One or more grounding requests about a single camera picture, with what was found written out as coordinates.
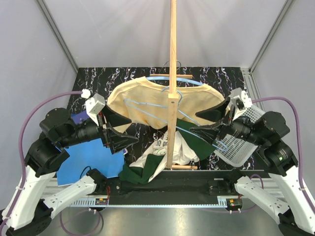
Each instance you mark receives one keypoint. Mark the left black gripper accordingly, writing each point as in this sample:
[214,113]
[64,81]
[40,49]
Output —
[110,136]

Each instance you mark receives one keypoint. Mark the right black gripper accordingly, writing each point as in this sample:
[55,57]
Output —
[210,131]

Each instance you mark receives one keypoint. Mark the green and white t shirt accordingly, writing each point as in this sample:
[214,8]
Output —
[187,149]

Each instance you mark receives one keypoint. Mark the light blue wire hanger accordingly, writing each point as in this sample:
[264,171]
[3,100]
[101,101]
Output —
[171,121]

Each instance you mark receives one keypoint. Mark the cream yellow t shirt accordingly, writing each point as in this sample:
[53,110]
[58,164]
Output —
[193,99]

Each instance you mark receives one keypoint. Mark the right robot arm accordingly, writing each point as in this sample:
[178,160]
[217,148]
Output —
[295,216]

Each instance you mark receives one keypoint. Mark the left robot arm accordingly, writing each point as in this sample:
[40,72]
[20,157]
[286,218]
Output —
[29,213]

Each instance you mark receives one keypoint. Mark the light blue plastic hanger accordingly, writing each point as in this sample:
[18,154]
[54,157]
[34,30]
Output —
[179,79]

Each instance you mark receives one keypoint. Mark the wooden hanger stand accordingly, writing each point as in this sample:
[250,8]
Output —
[173,78]

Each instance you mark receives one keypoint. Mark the white plastic basket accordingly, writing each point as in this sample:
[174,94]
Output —
[233,151]

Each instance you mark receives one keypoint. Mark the purple folder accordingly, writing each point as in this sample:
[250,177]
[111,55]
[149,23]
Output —
[80,117]

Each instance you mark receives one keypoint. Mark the blue folder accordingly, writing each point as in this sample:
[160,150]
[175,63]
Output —
[86,156]

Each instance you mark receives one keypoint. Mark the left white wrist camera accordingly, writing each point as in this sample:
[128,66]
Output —
[94,104]

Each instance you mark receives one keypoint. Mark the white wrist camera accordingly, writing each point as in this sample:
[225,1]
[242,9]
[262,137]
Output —
[94,104]
[239,102]

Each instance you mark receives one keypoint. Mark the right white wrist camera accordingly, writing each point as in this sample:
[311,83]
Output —
[239,102]

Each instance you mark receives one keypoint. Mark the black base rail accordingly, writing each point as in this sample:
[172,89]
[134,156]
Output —
[172,189]

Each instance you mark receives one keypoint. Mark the white slotted cable duct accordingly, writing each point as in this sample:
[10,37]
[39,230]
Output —
[90,202]

